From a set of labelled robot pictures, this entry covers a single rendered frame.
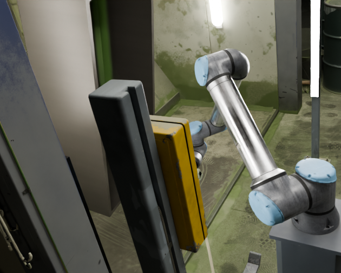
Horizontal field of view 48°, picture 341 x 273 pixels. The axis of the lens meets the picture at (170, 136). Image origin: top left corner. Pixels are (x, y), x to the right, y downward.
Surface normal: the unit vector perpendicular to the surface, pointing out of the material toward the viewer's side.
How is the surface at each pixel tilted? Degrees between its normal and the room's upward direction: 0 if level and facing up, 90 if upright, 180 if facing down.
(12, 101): 90
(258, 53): 90
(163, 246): 90
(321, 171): 5
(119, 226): 0
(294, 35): 90
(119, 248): 0
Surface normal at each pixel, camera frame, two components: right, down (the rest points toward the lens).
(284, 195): 0.15, -0.32
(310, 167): -0.10, -0.88
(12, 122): 0.86, 0.11
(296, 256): -0.48, 0.51
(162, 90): 0.62, -0.37
